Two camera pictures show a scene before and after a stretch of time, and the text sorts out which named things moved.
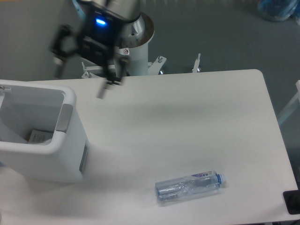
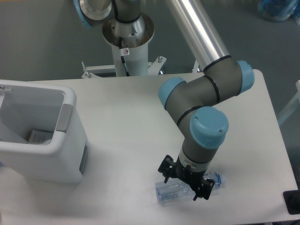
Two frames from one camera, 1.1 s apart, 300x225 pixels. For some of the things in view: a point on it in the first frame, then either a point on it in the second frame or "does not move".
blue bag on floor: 279,10 does not move
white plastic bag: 47,142 does not move
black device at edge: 292,199 does not move
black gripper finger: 115,74 -> 205,189
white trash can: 42,137 does not move
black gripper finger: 65,44 -> 167,167
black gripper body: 101,27 -> 184,172
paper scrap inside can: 38,137 does not move
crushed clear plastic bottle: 188,185 does not move
